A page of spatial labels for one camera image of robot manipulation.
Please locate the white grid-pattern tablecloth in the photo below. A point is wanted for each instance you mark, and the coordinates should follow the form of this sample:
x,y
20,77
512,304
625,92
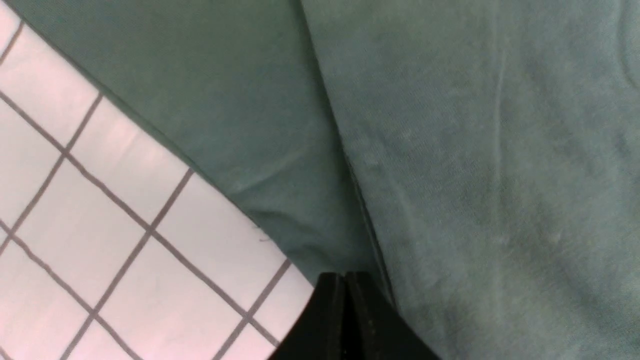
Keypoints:
x,y
111,247

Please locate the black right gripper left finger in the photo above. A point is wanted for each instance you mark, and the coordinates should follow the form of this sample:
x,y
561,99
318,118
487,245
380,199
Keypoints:
x,y
317,333

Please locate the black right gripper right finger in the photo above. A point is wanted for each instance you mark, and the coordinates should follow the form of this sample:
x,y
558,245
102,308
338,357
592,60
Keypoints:
x,y
372,328

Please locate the green long-sleeved shirt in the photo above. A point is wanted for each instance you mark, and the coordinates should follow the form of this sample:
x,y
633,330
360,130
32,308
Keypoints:
x,y
480,158

